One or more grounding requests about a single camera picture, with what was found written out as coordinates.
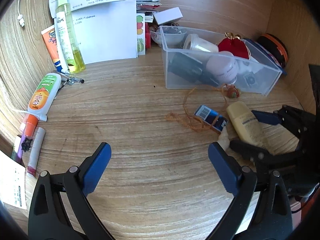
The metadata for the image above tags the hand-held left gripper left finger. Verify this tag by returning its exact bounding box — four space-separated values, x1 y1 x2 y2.
28 142 112 240

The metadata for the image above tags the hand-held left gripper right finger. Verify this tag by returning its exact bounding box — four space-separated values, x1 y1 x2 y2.
208 142 293 240

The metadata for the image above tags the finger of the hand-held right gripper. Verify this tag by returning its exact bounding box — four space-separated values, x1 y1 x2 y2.
251 104 316 141
229 139 301 171

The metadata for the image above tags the cream lotion tube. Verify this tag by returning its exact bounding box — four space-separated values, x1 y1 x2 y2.
226 102 269 150

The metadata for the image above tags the pink round jar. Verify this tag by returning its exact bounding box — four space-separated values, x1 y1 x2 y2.
206 51 239 84

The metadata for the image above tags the red velvet pouch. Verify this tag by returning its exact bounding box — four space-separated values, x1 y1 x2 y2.
217 32 250 60

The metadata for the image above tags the dark green spray bottle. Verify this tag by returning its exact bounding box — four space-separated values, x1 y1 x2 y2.
167 52 220 87

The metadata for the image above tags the clear plastic bin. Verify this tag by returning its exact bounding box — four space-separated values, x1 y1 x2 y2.
159 25 283 97

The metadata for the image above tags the clear cotton pad jar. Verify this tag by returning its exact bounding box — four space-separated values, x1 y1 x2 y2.
183 34 219 53

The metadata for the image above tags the wooden desktop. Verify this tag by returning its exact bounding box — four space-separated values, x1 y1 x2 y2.
0 0 310 240

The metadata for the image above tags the blue small box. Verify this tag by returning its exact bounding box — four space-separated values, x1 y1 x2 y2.
194 105 228 132

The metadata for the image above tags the white red lip balm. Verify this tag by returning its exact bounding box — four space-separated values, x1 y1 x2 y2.
27 127 46 178

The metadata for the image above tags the black orange round lamp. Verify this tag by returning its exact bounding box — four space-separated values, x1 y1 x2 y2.
257 34 288 68

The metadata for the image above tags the purple pen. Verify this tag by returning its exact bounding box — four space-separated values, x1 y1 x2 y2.
15 135 33 163

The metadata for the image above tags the orange marker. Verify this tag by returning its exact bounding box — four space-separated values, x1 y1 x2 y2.
24 114 38 138

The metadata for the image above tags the green highlighter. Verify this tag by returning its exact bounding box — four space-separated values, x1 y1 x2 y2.
11 135 22 159

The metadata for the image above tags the printed paper leaflet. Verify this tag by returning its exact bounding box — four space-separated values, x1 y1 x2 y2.
0 150 27 210

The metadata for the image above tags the white green repellent bottle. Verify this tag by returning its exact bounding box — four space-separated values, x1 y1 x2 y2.
27 72 62 122

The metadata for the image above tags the clear ballpoint pen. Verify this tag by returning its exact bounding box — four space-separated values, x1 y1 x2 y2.
54 70 85 86

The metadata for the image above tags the orange sunscreen tube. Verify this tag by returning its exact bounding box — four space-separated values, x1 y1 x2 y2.
41 25 63 72

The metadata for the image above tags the yellow green spray bottle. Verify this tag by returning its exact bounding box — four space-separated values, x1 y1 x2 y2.
55 0 86 73

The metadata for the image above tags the white ceramic bowl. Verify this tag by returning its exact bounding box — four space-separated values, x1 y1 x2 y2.
150 29 187 48

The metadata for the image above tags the white folded paper sheet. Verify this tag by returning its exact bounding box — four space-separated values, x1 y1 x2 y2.
51 0 138 65

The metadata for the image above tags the fruit-print carton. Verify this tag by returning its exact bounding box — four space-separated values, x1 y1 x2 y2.
136 13 147 55

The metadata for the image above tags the small white box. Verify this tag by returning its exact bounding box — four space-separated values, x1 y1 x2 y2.
153 7 182 25

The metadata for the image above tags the pile of small packets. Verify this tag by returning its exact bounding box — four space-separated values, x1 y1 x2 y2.
136 0 162 23

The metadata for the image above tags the orange braided cord charm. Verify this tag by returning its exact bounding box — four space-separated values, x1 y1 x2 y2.
166 84 242 132

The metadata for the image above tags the white charging cable plug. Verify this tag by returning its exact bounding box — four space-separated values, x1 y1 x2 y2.
17 0 26 27

